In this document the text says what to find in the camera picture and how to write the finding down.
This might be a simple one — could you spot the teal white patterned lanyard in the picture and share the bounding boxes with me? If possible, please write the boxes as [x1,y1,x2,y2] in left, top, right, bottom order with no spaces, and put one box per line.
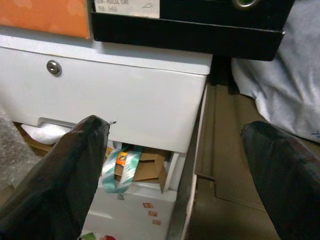
[101,146,144,194]

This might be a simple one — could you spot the clear bubble wrap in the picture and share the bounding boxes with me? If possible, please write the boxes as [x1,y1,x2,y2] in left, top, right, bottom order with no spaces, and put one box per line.
[0,106,41,191]

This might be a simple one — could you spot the round metal grommet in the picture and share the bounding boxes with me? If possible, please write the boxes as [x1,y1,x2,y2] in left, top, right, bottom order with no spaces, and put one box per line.
[231,0,262,11]

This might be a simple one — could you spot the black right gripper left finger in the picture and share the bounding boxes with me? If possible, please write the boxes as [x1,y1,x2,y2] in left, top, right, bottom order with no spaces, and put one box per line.
[0,114,111,240]

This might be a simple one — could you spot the round silver drawer lock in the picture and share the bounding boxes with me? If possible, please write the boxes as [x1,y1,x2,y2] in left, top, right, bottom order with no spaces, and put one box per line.
[46,59,62,77]

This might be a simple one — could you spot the red green packet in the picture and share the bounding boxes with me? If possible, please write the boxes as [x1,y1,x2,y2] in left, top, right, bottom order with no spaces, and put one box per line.
[79,231,118,240]

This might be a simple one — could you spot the orange cardboard box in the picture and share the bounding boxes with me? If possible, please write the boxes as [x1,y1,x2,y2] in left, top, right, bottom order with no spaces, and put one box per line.
[0,0,91,40]

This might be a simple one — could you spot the open white drawer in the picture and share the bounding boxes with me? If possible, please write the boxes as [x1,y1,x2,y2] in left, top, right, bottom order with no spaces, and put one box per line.
[79,143,201,240]

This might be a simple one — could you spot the white foam sheet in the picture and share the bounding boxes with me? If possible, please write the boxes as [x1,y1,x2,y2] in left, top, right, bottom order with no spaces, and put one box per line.
[20,121,76,146]

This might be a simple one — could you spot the white printed box label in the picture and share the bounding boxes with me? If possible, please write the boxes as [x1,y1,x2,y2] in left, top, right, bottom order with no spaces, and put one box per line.
[94,0,161,19]

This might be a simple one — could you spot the black cardboard shoebox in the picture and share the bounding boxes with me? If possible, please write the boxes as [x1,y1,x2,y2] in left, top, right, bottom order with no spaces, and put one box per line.
[90,0,296,62]

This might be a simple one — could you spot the small orange tag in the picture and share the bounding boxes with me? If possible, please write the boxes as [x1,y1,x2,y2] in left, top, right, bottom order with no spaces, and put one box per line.
[115,151,130,166]

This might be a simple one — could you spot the pale grey cloth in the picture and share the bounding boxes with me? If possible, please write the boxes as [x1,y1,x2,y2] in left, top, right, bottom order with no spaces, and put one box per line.
[231,0,320,144]

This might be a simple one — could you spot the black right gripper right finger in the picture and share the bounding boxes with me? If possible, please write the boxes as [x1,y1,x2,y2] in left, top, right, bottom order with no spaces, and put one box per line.
[240,120,320,240]

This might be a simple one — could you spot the white metal drawer cabinet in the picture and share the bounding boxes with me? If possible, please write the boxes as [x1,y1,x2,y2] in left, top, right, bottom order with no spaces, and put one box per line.
[0,23,213,240]

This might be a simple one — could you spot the brown cardboard pieces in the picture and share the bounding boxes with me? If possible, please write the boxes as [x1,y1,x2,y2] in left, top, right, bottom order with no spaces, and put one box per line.
[113,147,174,194]

